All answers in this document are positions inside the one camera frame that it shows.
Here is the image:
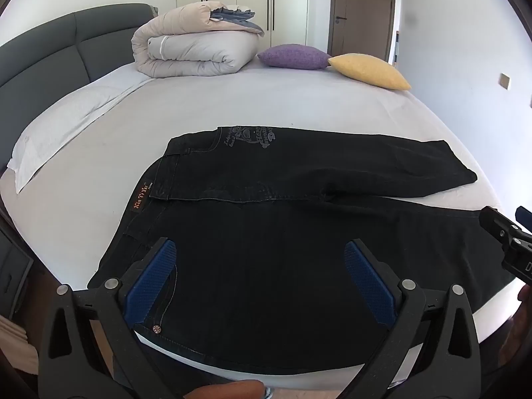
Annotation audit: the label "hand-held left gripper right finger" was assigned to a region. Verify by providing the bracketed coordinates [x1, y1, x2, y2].
[344, 239, 483, 399]

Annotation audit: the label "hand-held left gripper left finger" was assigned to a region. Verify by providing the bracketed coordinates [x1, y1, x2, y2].
[37, 238, 184, 399]

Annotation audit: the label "black denim pants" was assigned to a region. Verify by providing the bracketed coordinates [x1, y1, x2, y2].
[86, 125, 516, 377]

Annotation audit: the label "dark nightstand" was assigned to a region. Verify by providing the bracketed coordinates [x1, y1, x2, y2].
[0, 220, 35, 317]

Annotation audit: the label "beige curtain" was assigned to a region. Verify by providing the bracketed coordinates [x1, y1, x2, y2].
[0, 315, 40, 377]

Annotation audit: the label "flat white pillow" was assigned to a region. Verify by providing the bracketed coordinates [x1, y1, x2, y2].
[8, 70, 155, 194]

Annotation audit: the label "yellow pillow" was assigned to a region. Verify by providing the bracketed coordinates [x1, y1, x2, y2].
[328, 53, 412, 91]

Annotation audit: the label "folded beige duvet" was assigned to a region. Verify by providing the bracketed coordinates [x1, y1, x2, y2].
[131, 2, 260, 79]

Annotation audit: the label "purple pillow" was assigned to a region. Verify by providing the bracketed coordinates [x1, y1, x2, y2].
[258, 44, 332, 69]

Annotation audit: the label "brown wooden door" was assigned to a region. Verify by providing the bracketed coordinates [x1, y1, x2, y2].
[328, 0, 396, 66]

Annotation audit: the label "grey padded headboard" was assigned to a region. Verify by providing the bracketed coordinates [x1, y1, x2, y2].
[0, 3, 155, 171]

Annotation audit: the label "folded blue-grey blanket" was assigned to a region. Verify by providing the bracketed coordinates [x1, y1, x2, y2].
[209, 5, 265, 37]

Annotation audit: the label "white wardrobe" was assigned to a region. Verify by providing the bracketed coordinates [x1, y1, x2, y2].
[175, 0, 311, 51]

